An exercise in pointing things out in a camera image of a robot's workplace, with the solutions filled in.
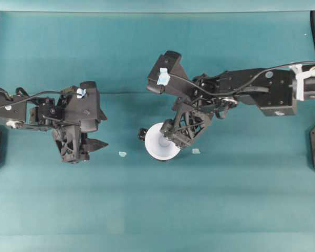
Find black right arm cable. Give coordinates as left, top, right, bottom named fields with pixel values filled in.
left=167, top=60, right=315, bottom=96

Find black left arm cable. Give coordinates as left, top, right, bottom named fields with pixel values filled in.
left=0, top=90, right=77, bottom=111

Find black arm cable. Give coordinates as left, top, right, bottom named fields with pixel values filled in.
left=0, top=90, right=77, bottom=111
left=167, top=60, right=315, bottom=96

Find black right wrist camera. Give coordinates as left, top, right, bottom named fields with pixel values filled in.
left=146, top=50, right=194, bottom=100

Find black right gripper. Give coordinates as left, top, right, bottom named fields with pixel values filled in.
left=138, top=102, right=213, bottom=149

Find white tape scrap right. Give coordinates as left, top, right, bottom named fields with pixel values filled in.
left=192, top=148, right=201, bottom=154

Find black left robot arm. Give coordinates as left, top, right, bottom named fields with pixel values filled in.
left=0, top=81, right=108, bottom=163

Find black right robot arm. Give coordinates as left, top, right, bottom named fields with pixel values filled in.
left=147, top=61, right=315, bottom=149

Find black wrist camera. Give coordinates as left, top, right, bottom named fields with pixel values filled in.
left=57, top=81, right=107, bottom=133
left=146, top=50, right=194, bottom=100

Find white tape scrap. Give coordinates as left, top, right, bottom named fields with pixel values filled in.
left=192, top=148, right=201, bottom=154
left=119, top=151, right=127, bottom=158

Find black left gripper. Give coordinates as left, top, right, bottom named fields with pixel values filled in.
left=51, top=125, right=109, bottom=163

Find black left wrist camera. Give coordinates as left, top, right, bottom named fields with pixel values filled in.
left=57, top=81, right=107, bottom=133

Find white tape scrap left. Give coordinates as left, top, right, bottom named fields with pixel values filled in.
left=119, top=151, right=127, bottom=158

